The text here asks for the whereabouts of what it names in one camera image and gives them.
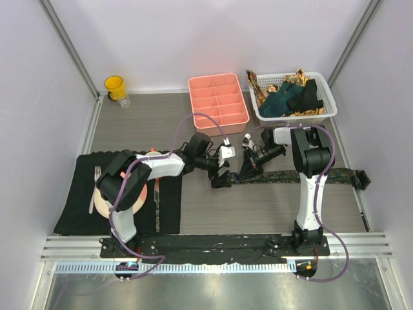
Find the teal green tie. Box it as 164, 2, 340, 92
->
259, 82, 304, 118

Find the black tie in basket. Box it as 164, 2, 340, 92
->
287, 79, 324, 113

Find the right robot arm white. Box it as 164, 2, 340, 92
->
237, 126, 336, 255

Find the aluminium frame rail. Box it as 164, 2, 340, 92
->
41, 232, 392, 278

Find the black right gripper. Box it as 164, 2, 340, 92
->
239, 146, 284, 182

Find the white plastic basket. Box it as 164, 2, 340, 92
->
246, 69, 337, 126

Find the pink divided organizer tray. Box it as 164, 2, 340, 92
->
188, 73, 250, 136

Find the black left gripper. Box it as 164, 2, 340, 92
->
195, 153, 232, 188

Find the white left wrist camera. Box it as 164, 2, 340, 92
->
218, 145, 236, 167

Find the knife with patterned handle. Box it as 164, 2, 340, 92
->
154, 178, 160, 233

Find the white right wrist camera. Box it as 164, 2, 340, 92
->
241, 133, 256, 151

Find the pink and cream plate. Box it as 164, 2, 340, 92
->
94, 185, 147, 219

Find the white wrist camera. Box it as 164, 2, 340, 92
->
241, 133, 256, 151
218, 145, 236, 167

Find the dark patterned necktie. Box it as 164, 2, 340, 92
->
227, 168, 371, 191

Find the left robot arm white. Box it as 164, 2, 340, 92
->
96, 132, 236, 258

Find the silver fork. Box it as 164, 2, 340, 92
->
88, 166, 101, 214

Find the black scalloped placemat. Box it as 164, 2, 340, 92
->
54, 151, 182, 236

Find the yellow floral tie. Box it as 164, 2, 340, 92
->
247, 69, 323, 117

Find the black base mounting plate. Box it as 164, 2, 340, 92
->
99, 232, 330, 266

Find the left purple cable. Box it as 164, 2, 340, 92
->
108, 112, 232, 296

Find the clear small glass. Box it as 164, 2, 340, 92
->
117, 97, 130, 109

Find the yellow plastic cup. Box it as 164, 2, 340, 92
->
104, 76, 126, 101

